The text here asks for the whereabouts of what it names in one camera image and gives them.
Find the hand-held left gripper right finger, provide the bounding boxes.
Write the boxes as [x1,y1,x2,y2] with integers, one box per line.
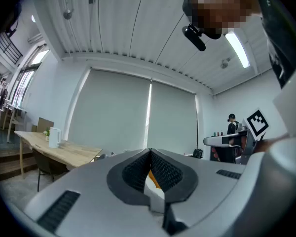
[150,148,246,229]

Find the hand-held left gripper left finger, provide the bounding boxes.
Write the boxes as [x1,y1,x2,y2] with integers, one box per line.
[23,148,173,237]

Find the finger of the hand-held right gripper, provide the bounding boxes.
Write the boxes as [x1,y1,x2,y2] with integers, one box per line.
[203,130,248,147]

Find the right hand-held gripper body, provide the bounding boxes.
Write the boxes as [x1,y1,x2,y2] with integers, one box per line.
[234,108,269,164]

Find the person's right hand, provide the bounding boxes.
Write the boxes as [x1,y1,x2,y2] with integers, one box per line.
[211,147,222,162]

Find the long wooden table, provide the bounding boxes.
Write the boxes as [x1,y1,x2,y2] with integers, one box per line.
[14,130,103,180]

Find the grey roller blind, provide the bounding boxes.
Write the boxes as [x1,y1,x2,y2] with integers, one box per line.
[68,69,151,155]
[147,81,199,155]

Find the dark chair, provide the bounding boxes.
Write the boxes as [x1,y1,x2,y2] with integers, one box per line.
[31,148,70,192]

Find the white electric kettle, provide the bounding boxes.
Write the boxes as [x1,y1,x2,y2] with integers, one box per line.
[48,127,62,149]

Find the long ceiling light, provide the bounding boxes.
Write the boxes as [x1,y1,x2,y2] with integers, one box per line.
[224,31,250,69]

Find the brown cardboard sheet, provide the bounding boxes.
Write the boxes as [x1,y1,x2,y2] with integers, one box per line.
[31,117,55,133]

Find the dark wooden steps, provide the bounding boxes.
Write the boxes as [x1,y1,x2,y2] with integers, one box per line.
[0,142,37,181]

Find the person's black shirt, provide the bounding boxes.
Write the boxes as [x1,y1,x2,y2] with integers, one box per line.
[251,0,296,88]

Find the light wooden chair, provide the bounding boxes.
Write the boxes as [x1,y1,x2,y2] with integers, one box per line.
[5,104,25,143]

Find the person's head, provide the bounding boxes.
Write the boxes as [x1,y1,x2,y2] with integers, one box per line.
[182,0,262,40]

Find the tall glass window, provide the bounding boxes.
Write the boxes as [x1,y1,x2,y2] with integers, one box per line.
[11,44,50,108]

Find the black metal railing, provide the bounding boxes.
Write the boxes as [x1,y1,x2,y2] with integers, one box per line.
[0,32,24,65]

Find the black head camera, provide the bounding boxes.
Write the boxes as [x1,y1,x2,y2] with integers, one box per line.
[182,25,207,52]

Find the wall air vent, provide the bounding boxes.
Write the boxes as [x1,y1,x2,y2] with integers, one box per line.
[27,33,44,44]

